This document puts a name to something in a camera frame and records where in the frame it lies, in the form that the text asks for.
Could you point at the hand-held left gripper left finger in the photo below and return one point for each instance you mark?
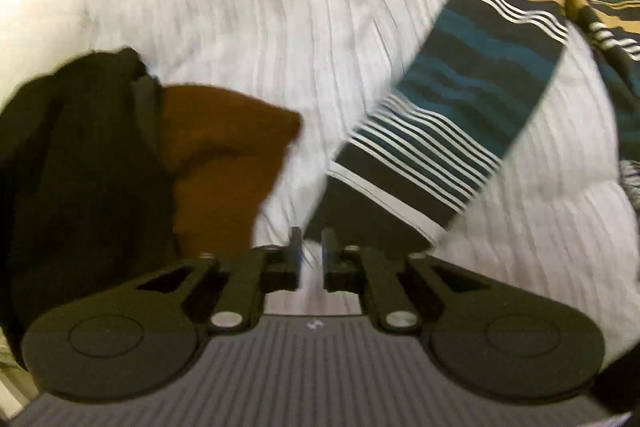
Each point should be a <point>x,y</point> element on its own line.
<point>296,252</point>

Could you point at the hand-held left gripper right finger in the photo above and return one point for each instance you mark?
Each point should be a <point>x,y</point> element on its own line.
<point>327,252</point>

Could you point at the striped long-sleeve shirt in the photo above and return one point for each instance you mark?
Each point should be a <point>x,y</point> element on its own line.
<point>465,102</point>

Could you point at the brown garment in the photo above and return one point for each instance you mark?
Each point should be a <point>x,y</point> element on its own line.
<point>215,167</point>

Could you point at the white ribbed bed cover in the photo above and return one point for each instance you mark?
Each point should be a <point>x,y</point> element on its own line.
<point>280,32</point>

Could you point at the black garment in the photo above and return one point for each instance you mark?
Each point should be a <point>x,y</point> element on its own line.
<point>75,187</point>

